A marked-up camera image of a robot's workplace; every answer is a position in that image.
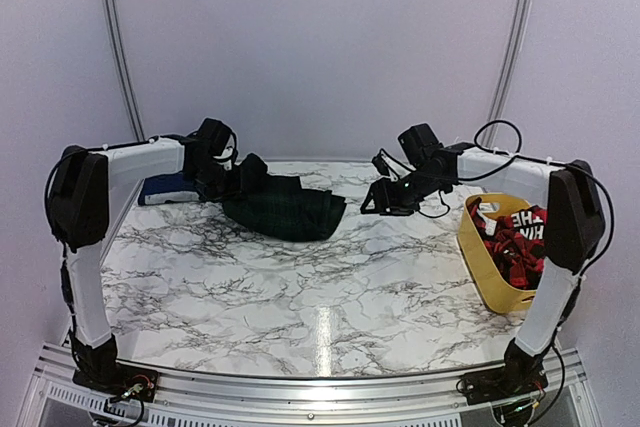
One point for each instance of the front aluminium rail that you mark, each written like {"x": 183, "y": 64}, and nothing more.
{"x": 192, "y": 398}

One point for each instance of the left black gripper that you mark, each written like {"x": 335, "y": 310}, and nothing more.
{"x": 234, "y": 187}

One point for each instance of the navy blue t-shirt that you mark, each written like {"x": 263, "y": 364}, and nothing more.
{"x": 167, "y": 189}

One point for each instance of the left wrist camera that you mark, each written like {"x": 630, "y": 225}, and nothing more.
{"x": 219, "y": 140}

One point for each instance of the right aluminium frame post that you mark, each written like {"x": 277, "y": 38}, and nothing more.
{"x": 515, "y": 40}

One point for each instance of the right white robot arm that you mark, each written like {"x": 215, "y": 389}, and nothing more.
{"x": 579, "y": 216}

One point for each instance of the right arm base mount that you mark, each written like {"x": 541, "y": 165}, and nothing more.
{"x": 499, "y": 383}

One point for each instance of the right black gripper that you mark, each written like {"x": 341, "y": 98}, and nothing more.
{"x": 394, "y": 207}

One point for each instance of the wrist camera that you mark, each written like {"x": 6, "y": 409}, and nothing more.
{"x": 419, "y": 143}
{"x": 219, "y": 140}

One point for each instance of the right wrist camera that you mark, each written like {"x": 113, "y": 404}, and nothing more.
{"x": 419, "y": 143}

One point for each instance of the left aluminium frame post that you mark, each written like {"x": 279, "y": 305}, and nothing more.
{"x": 122, "y": 68}

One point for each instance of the aluminium frame post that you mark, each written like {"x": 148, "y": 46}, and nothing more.
{"x": 515, "y": 40}
{"x": 122, "y": 68}

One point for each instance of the red black printed garment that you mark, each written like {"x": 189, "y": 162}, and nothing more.
{"x": 514, "y": 242}

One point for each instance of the dark green plaid garment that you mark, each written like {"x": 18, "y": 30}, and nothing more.
{"x": 280, "y": 207}

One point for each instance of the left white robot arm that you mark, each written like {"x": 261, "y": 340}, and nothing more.
{"x": 77, "y": 207}

